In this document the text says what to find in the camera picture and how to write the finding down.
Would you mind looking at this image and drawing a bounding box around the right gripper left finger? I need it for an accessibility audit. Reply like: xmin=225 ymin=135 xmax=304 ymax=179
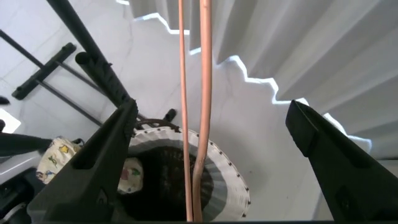
xmin=27 ymin=98 xmax=139 ymax=222

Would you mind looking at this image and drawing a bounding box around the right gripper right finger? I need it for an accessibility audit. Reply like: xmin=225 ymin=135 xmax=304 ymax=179
xmin=285 ymin=100 xmax=398 ymax=222

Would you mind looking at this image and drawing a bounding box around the pink clothes hanger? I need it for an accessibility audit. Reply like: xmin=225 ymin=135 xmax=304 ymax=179
xmin=178 ymin=0 xmax=213 ymax=222

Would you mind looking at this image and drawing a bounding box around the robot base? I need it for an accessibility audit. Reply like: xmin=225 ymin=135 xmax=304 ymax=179
xmin=0 ymin=132 xmax=52 ymax=224

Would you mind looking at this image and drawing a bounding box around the black clothes rack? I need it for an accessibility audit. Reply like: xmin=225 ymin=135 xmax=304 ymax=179
xmin=0 ymin=0 xmax=178 ymax=128

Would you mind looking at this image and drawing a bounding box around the white laundry basket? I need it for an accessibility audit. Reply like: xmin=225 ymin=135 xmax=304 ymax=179
xmin=118 ymin=118 xmax=251 ymax=222

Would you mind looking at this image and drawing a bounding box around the cream printed garment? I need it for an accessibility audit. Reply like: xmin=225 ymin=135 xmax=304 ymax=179
xmin=35 ymin=136 xmax=144 ymax=195

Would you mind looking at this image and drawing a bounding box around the white curtain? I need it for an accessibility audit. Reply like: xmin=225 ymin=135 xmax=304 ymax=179
xmin=116 ymin=0 xmax=398 ymax=159

